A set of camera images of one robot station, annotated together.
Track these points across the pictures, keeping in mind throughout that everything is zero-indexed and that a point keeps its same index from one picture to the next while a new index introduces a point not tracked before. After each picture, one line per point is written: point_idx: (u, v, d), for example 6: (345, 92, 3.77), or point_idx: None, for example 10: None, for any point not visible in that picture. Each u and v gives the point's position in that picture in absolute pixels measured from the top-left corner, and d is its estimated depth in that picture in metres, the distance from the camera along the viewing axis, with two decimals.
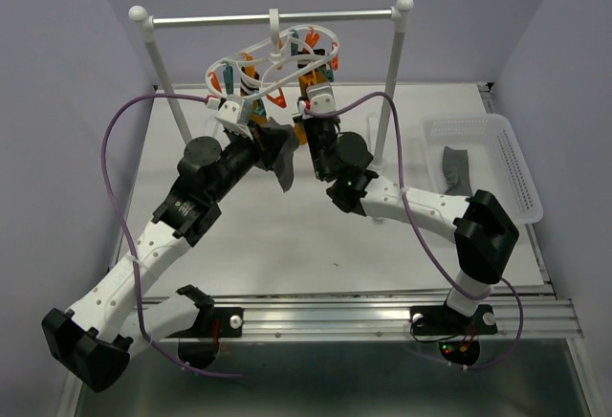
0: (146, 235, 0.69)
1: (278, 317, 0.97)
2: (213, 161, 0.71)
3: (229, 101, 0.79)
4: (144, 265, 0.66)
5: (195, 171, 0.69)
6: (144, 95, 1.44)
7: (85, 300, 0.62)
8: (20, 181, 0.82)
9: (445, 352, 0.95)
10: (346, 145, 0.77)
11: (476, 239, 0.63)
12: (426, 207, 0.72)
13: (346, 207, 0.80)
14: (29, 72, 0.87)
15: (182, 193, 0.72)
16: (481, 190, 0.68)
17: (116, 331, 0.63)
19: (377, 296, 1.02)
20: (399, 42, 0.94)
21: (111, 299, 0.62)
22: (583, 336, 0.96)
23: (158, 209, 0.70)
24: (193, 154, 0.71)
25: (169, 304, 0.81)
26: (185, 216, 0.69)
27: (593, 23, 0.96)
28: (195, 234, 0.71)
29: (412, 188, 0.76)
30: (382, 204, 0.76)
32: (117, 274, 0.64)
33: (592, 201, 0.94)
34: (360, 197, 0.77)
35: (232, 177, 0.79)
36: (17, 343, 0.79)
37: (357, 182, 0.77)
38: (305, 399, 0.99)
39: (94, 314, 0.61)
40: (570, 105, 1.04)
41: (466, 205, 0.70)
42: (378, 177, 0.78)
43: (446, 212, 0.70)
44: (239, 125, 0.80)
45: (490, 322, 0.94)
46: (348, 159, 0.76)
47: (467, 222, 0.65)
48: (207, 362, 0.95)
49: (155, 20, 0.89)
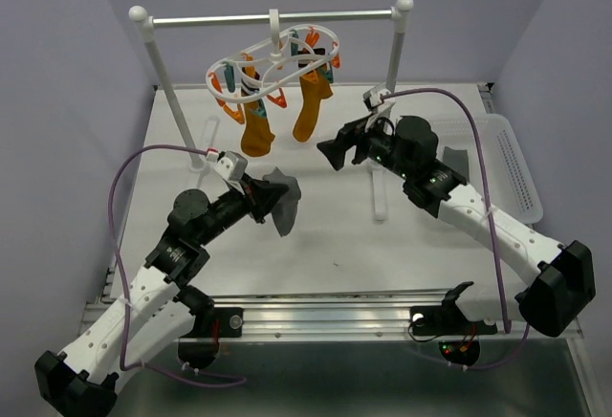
0: (139, 280, 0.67)
1: (278, 317, 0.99)
2: (202, 212, 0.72)
3: (225, 159, 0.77)
4: (137, 309, 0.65)
5: (184, 223, 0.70)
6: (144, 95, 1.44)
7: (77, 341, 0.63)
8: (20, 181, 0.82)
9: (445, 351, 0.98)
10: (407, 126, 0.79)
11: (557, 293, 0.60)
12: (512, 238, 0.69)
13: (419, 202, 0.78)
14: (29, 72, 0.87)
15: (172, 239, 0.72)
16: (579, 241, 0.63)
17: (106, 370, 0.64)
19: (378, 295, 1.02)
20: (399, 42, 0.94)
21: (102, 341, 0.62)
22: (583, 336, 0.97)
23: (150, 254, 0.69)
24: (183, 207, 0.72)
25: (163, 319, 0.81)
26: (175, 262, 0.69)
27: (593, 24, 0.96)
28: (185, 279, 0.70)
29: (500, 210, 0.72)
30: (464, 215, 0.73)
32: (109, 317, 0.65)
33: (592, 201, 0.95)
34: (443, 198, 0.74)
35: (219, 227, 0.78)
36: (17, 345, 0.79)
37: (438, 177, 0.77)
38: (305, 398, 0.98)
39: (85, 357, 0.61)
40: (569, 106, 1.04)
41: (557, 252, 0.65)
42: (465, 184, 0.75)
43: (532, 252, 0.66)
44: (234, 181, 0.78)
45: (491, 323, 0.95)
46: (407, 136, 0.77)
47: (551, 271, 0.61)
48: (207, 362, 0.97)
49: (155, 20, 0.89)
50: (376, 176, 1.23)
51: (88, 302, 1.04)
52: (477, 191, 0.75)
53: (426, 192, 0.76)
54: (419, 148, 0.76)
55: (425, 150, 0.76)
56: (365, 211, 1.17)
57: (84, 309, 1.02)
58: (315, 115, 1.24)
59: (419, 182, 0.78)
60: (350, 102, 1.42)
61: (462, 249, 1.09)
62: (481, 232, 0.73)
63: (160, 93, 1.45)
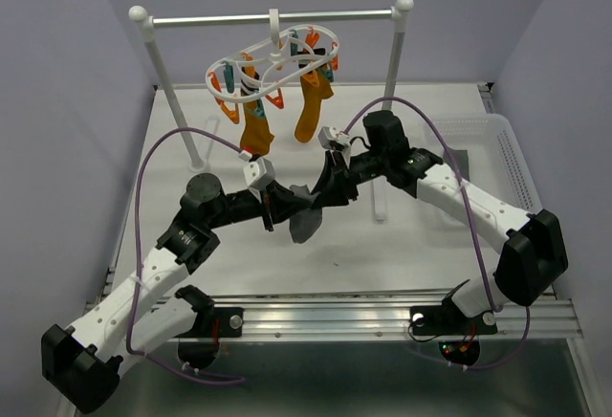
0: (149, 259, 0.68)
1: (278, 317, 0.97)
2: (214, 196, 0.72)
3: (255, 164, 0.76)
4: (146, 288, 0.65)
5: (197, 207, 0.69)
6: (144, 95, 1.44)
7: (86, 318, 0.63)
8: (19, 180, 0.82)
9: (445, 352, 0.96)
10: (373, 116, 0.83)
11: (527, 256, 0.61)
12: (483, 208, 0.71)
13: (400, 184, 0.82)
14: (30, 72, 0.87)
15: (183, 223, 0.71)
16: (547, 211, 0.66)
17: (111, 350, 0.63)
19: (378, 295, 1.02)
20: (399, 43, 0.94)
21: (112, 318, 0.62)
22: (583, 336, 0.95)
23: (162, 237, 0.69)
24: (195, 190, 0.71)
25: (165, 313, 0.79)
26: (186, 245, 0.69)
27: (593, 24, 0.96)
28: (194, 262, 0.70)
29: (472, 186, 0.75)
30: (439, 191, 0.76)
32: (119, 294, 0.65)
33: (592, 201, 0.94)
34: (418, 178, 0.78)
35: (225, 217, 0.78)
36: (17, 344, 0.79)
37: (415, 160, 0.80)
38: (305, 399, 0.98)
39: (94, 331, 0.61)
40: (568, 106, 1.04)
41: (526, 220, 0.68)
42: (441, 164, 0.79)
43: (501, 220, 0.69)
44: (254, 188, 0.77)
45: (490, 322, 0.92)
46: (372, 122, 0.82)
47: (519, 235, 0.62)
48: (207, 362, 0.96)
49: (155, 20, 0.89)
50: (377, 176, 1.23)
51: (88, 301, 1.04)
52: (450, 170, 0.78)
53: (404, 173, 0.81)
54: (383, 133, 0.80)
55: (388, 134, 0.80)
56: (365, 211, 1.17)
57: (83, 308, 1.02)
58: (316, 115, 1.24)
59: (394, 164, 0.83)
60: (350, 101, 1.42)
61: (463, 248, 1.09)
62: (456, 208, 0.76)
63: (160, 93, 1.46)
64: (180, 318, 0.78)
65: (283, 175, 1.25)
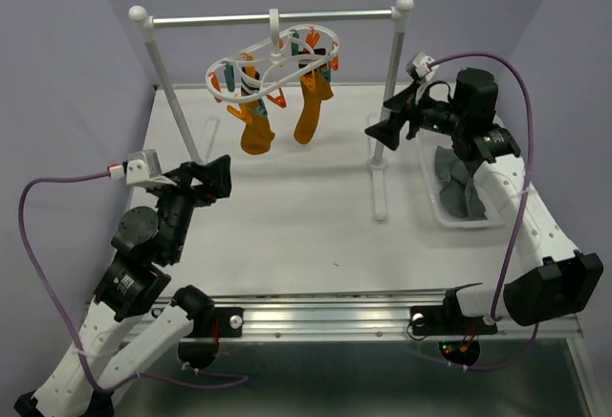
0: (90, 319, 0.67)
1: (279, 317, 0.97)
2: (150, 233, 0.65)
3: (132, 163, 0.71)
4: (91, 355, 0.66)
5: (130, 249, 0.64)
6: (144, 95, 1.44)
7: (47, 385, 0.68)
8: (18, 179, 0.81)
9: (445, 352, 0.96)
10: (470, 75, 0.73)
11: (550, 288, 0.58)
12: (531, 225, 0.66)
13: (463, 155, 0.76)
14: (29, 70, 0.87)
15: (125, 262, 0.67)
16: (598, 254, 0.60)
17: (82, 404, 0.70)
19: (378, 295, 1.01)
20: (400, 42, 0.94)
21: (66, 387, 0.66)
22: (582, 336, 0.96)
23: (99, 290, 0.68)
24: (128, 230, 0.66)
25: (159, 327, 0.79)
26: (123, 293, 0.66)
27: (594, 24, 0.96)
28: (141, 308, 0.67)
29: (536, 196, 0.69)
30: (499, 185, 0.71)
32: (70, 359, 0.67)
33: (594, 200, 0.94)
34: (486, 160, 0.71)
35: (178, 231, 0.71)
36: (18, 346, 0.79)
37: (492, 139, 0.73)
38: (304, 401, 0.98)
39: (54, 402, 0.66)
40: (566, 107, 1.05)
41: (571, 253, 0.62)
42: (515, 156, 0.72)
43: (545, 245, 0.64)
44: (156, 178, 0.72)
45: (490, 322, 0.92)
46: (466, 80, 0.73)
47: (553, 266, 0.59)
48: (207, 362, 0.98)
49: (155, 20, 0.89)
50: (376, 176, 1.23)
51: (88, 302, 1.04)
52: (522, 167, 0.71)
53: (472, 147, 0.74)
54: (474, 94, 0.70)
55: (479, 98, 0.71)
56: (365, 211, 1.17)
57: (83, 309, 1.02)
58: (317, 116, 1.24)
59: (467, 133, 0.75)
60: (350, 102, 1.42)
61: (462, 249, 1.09)
62: (506, 208, 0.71)
63: (160, 94, 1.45)
64: (173, 332, 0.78)
65: (283, 175, 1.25)
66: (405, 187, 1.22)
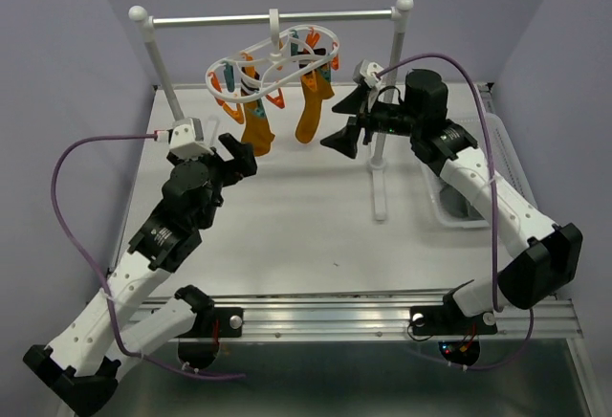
0: (121, 269, 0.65)
1: (279, 317, 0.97)
2: (201, 184, 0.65)
3: (179, 126, 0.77)
4: (120, 301, 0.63)
5: (180, 195, 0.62)
6: (144, 96, 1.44)
7: (63, 337, 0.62)
8: (18, 178, 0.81)
9: (445, 352, 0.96)
10: (418, 76, 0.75)
11: (541, 268, 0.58)
12: (508, 209, 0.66)
13: (425, 157, 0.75)
14: (29, 70, 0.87)
15: (161, 218, 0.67)
16: (574, 225, 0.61)
17: (98, 362, 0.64)
19: (378, 295, 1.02)
20: (399, 43, 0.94)
21: (88, 336, 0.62)
22: (583, 336, 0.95)
23: (134, 239, 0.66)
24: (180, 178, 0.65)
25: (164, 313, 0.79)
26: (160, 244, 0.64)
27: (591, 25, 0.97)
28: (173, 262, 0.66)
29: (504, 181, 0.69)
30: (467, 179, 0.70)
32: (95, 309, 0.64)
33: (593, 199, 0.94)
34: (448, 158, 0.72)
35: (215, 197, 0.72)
36: (18, 345, 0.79)
37: (449, 136, 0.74)
38: (305, 401, 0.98)
39: (71, 351, 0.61)
40: (566, 107, 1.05)
41: (551, 229, 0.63)
42: (473, 148, 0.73)
43: (526, 227, 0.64)
44: (201, 142, 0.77)
45: (490, 322, 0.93)
46: (417, 84, 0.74)
47: (537, 245, 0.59)
48: (207, 362, 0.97)
49: (155, 20, 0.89)
50: (376, 176, 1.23)
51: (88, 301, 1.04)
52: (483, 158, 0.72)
53: (433, 149, 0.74)
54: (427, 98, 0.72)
55: (432, 101, 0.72)
56: (365, 211, 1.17)
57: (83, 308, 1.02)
58: (317, 116, 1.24)
59: (425, 135, 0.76)
60: None
61: (462, 249, 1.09)
62: (479, 200, 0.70)
63: (160, 94, 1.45)
64: (178, 321, 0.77)
65: (283, 175, 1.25)
66: (404, 186, 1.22)
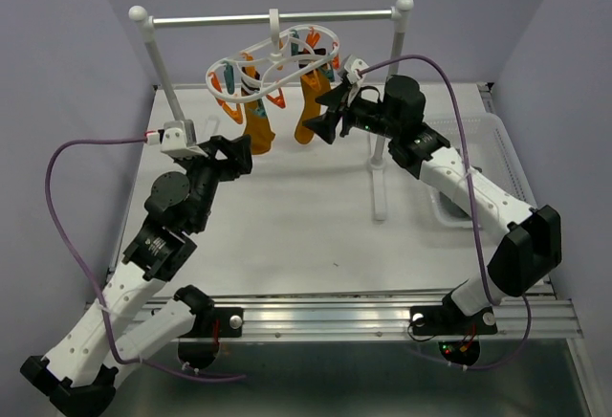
0: (117, 279, 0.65)
1: (278, 317, 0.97)
2: (183, 197, 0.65)
3: (170, 130, 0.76)
4: (115, 313, 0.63)
5: (163, 211, 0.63)
6: (144, 95, 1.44)
7: (60, 346, 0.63)
8: (18, 179, 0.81)
9: (445, 352, 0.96)
10: (396, 84, 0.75)
11: (524, 252, 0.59)
12: (486, 199, 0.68)
13: (402, 161, 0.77)
14: (29, 71, 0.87)
15: (154, 228, 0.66)
16: (551, 207, 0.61)
17: (95, 371, 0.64)
19: (378, 295, 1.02)
20: (399, 43, 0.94)
21: (83, 347, 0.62)
22: (583, 336, 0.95)
23: (129, 250, 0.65)
24: (161, 192, 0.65)
25: (163, 317, 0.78)
26: (155, 253, 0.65)
27: (591, 25, 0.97)
28: (168, 271, 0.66)
29: (479, 174, 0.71)
30: (443, 176, 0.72)
32: (90, 319, 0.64)
33: (593, 200, 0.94)
34: (424, 160, 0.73)
35: (206, 200, 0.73)
36: (17, 347, 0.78)
37: (423, 139, 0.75)
38: (305, 401, 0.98)
39: (67, 362, 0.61)
40: (566, 107, 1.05)
41: (530, 212, 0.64)
42: (447, 147, 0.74)
43: (505, 212, 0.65)
44: (191, 146, 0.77)
45: (490, 322, 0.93)
46: (396, 93, 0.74)
47: (516, 230, 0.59)
48: (207, 362, 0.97)
49: (155, 20, 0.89)
50: (376, 176, 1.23)
51: (88, 301, 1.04)
52: (458, 155, 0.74)
53: (409, 154, 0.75)
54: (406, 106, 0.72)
55: (411, 109, 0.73)
56: (364, 211, 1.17)
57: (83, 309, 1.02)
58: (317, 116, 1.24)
59: (402, 141, 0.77)
60: None
61: (462, 249, 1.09)
62: (459, 194, 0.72)
63: (160, 94, 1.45)
64: (176, 324, 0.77)
65: (283, 175, 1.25)
66: (404, 186, 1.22)
